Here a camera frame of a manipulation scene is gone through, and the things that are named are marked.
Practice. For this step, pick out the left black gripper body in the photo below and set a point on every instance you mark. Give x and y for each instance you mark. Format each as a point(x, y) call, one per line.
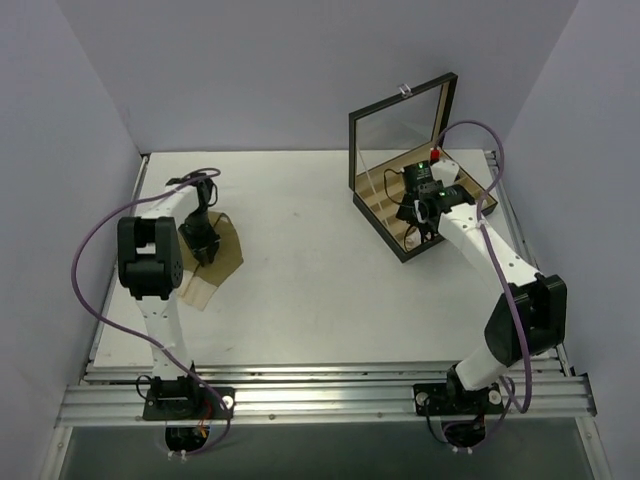
point(200, 241)

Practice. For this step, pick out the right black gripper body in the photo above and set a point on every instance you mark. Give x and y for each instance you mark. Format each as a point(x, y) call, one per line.
point(417, 215)

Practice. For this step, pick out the tan brown underwear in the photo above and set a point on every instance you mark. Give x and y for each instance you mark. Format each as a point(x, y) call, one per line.
point(201, 282)

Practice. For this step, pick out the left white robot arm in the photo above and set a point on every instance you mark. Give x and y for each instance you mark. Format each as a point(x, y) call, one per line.
point(151, 268)

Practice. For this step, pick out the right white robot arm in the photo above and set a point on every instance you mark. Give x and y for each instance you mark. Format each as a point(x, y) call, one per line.
point(529, 316)

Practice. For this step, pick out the black compartment storage box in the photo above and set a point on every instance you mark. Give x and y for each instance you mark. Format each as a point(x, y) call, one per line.
point(389, 156)

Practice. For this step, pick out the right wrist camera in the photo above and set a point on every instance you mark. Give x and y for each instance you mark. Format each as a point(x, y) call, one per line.
point(443, 168)

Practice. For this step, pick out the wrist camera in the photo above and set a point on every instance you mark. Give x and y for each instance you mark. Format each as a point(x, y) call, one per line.
point(443, 168)
point(207, 192)

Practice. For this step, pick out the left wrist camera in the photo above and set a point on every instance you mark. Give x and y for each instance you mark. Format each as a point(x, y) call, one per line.
point(207, 192)

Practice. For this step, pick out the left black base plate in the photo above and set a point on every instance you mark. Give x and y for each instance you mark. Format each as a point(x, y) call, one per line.
point(202, 404)

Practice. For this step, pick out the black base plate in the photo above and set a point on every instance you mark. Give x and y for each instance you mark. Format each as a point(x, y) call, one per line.
point(202, 404)
point(436, 399)

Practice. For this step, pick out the aluminium rail frame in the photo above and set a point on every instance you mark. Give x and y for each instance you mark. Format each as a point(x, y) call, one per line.
point(321, 323)

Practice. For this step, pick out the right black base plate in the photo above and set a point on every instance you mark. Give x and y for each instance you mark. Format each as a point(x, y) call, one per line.
point(436, 399)

